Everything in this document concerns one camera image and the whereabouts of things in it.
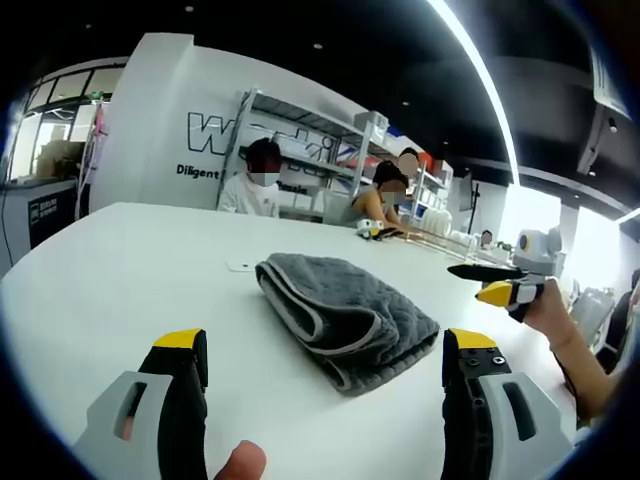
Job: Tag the person's left hand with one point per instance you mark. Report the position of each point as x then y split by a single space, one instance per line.
242 462

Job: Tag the grey chair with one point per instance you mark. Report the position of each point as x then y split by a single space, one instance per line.
592 310

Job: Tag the white card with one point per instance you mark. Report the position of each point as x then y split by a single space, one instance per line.
242 265

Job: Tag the metal storage shelf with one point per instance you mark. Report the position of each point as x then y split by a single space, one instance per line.
300 117
432 180

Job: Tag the grey towel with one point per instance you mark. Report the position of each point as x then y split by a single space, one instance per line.
350 305

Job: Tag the person's right hand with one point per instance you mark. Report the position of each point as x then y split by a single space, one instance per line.
550 315

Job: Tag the stack of white plates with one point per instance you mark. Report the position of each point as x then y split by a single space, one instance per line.
440 220

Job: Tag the ceiling light strip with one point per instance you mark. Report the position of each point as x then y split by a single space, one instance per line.
487 80

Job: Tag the black counter cabinet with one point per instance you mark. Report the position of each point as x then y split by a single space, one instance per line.
35 215

